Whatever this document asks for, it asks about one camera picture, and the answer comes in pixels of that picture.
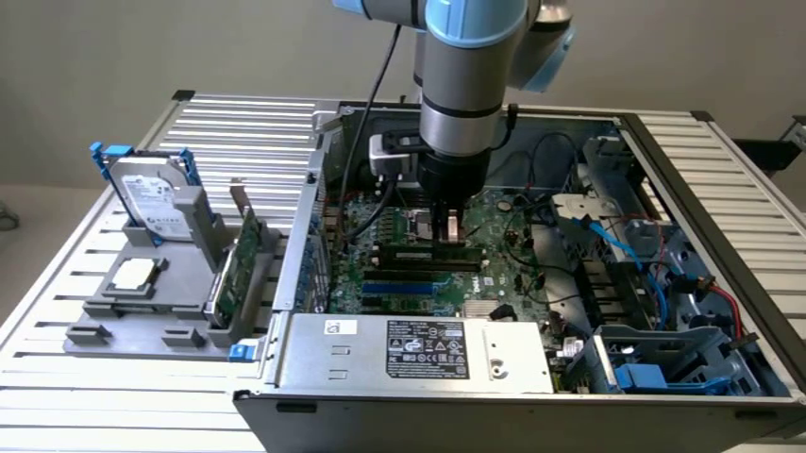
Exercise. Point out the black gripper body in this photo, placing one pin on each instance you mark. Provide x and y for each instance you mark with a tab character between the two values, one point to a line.
453	177

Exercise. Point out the green RAM stick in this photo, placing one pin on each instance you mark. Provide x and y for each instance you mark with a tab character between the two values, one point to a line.
416	255

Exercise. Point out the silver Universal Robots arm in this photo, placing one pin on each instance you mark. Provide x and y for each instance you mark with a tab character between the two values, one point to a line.
464	71

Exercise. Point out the black RAM slot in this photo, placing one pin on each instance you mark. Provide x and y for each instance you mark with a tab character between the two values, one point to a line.
434	267

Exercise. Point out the CPU socket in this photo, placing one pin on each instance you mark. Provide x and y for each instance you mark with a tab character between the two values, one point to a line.
421	224

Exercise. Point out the round coin battery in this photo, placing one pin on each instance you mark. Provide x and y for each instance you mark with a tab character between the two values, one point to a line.
504	205

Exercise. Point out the green motherboard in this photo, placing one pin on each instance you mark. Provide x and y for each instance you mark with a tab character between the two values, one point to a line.
504	264

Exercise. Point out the black expansion slot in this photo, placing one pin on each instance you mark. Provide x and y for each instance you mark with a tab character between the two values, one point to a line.
404	276

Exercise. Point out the blue expansion slot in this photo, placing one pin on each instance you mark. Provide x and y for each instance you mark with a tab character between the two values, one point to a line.
397	287

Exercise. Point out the silver chipset heatsink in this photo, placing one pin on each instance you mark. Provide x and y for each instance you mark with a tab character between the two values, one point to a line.
480	309

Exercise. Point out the grey drive cage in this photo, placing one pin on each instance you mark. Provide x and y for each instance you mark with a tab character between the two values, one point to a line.
605	207

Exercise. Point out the silver power supply unit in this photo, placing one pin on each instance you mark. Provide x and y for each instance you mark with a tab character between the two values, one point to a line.
365	354

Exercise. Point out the green graphics card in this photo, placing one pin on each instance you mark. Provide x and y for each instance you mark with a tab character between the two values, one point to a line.
242	255

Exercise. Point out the open black PC case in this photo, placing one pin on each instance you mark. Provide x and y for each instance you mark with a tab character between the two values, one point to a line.
441	424

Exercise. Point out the blue case latch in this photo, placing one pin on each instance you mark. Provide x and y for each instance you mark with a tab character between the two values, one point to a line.
241	352

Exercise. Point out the blue plastic disk clip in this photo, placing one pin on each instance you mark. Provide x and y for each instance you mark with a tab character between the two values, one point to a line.
640	376

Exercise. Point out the grey parts rack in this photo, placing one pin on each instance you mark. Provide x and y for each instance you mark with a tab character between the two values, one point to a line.
189	302

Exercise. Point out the grey disk bay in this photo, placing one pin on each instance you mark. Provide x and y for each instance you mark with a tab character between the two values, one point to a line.
687	349

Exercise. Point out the silver hard disk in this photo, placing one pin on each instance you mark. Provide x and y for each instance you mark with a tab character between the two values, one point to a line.
149	198

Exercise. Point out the silver CPU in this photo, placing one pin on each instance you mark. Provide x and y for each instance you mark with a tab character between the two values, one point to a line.
135	274

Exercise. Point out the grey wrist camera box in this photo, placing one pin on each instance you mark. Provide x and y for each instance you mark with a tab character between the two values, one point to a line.
389	153

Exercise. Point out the black metal bracket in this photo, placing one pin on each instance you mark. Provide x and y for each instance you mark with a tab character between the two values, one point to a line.
765	153

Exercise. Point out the blue disk bracket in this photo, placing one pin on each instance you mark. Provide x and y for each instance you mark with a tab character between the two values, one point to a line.
101	153

